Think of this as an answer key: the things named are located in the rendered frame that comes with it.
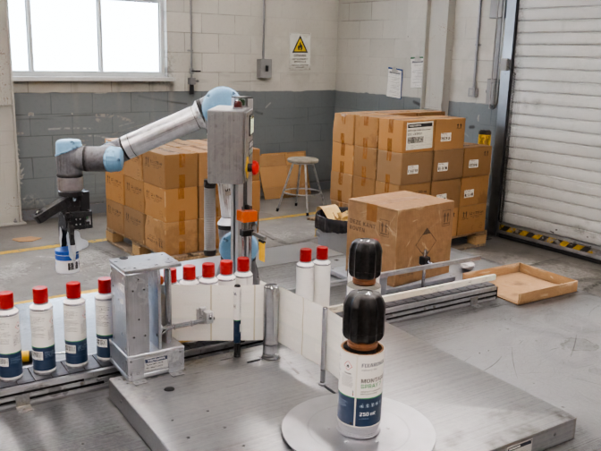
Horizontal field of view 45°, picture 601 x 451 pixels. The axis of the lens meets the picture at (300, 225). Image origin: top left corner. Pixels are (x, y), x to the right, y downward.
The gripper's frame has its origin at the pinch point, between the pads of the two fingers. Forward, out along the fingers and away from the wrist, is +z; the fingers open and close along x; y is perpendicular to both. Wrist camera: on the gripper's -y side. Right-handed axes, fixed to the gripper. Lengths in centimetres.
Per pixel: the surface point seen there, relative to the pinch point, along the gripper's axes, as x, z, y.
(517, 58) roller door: 208, -62, 469
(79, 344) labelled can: -56, 6, -16
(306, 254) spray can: -57, -7, 49
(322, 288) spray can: -59, 3, 54
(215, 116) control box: -52, -46, 23
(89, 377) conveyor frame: -59, 13, -14
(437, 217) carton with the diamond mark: -40, -7, 118
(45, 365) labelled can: -55, 9, -24
